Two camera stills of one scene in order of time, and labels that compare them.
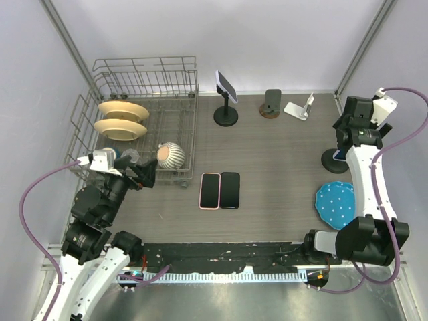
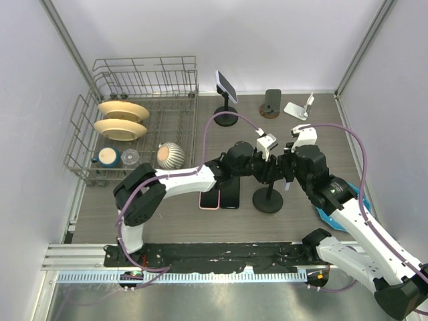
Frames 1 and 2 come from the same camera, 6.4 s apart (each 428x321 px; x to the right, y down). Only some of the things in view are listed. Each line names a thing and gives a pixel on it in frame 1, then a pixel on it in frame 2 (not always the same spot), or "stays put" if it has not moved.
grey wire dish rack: x=134 y=110 stays put
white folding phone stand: x=297 y=111 stays put
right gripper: x=384 y=130 -> x=286 y=158
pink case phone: x=210 y=189 stays put
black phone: x=230 y=188 stays put
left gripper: x=146 y=171 -> x=268 y=170
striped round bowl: x=170 y=156 stays put
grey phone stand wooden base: x=271 y=108 stays put
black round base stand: x=334 y=166 -> x=267 y=199
